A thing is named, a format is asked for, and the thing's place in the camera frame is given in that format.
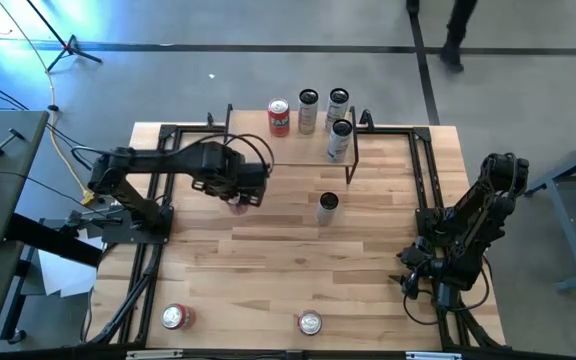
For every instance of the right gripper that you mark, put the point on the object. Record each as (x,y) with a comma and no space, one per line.
(430,275)

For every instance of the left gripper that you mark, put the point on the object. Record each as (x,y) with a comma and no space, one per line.
(250,175)

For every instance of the red Coca-Cola can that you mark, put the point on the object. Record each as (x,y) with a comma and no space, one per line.
(238,207)

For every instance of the red Fanta strawberry can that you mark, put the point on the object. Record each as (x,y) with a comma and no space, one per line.
(278,122)

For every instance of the white Celsius slim can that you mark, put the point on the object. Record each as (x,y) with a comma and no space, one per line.
(308,117)
(339,147)
(335,110)
(326,215)

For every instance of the red soda can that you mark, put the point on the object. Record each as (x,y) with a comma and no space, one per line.
(174,316)

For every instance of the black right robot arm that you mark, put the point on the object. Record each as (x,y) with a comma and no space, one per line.
(478,200)

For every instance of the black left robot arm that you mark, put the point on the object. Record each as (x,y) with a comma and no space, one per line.
(168,159)

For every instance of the Coca-Cola Star Wars can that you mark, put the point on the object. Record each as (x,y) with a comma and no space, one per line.
(310,323)

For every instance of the grey metal table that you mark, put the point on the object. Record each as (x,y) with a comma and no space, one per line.
(568,230)

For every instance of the black beam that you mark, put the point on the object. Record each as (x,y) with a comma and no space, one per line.
(53,240)

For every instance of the white paper sheets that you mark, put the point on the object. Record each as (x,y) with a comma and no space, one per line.
(63,275)

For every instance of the black tripod stand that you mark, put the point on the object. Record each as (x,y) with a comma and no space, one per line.
(70,47)

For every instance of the person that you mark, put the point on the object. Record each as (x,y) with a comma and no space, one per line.
(460,20)

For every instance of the wooden shelf black metal frame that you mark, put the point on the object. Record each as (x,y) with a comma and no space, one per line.
(298,150)

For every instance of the black aluminium rig frame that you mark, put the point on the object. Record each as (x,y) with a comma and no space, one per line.
(166,130)

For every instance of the silver metal bracket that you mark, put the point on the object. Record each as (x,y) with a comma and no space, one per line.
(433,356)
(154,355)

